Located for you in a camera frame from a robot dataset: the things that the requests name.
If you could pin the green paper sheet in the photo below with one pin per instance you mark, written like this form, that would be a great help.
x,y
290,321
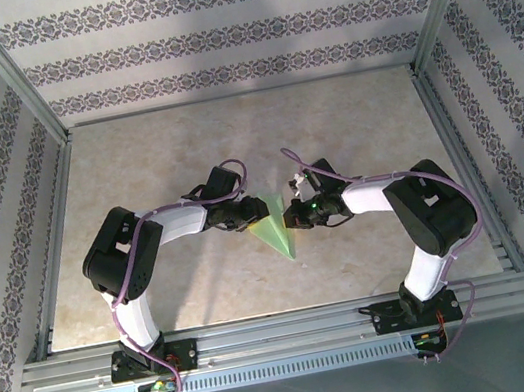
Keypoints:
x,y
276,234

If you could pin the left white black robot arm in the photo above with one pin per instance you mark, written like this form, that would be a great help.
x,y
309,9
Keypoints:
x,y
180,223

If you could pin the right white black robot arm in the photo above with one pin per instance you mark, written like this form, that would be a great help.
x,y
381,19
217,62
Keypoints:
x,y
369,197

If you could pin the aluminium back rail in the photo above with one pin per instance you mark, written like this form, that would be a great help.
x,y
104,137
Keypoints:
x,y
239,94

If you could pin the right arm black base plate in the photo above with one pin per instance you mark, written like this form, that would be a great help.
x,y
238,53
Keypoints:
x,y
385,319

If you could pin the aluminium mounting rail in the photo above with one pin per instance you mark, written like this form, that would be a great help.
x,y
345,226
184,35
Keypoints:
x,y
286,334

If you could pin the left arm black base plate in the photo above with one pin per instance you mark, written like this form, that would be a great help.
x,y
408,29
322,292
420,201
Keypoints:
x,y
188,353

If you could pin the aluminium side rail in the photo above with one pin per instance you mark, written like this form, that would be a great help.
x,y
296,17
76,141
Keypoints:
x,y
54,243
465,170

